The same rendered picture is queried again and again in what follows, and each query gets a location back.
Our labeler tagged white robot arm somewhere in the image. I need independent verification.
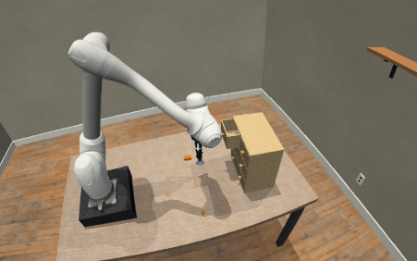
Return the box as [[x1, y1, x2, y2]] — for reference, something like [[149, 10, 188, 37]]
[[68, 32, 222, 212]]

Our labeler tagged small wooden chest of drawers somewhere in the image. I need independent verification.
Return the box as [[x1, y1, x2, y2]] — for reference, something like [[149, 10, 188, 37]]
[[232, 112, 284, 193]]

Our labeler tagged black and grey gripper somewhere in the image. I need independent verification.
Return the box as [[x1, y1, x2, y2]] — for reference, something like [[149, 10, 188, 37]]
[[191, 136, 203, 165]]

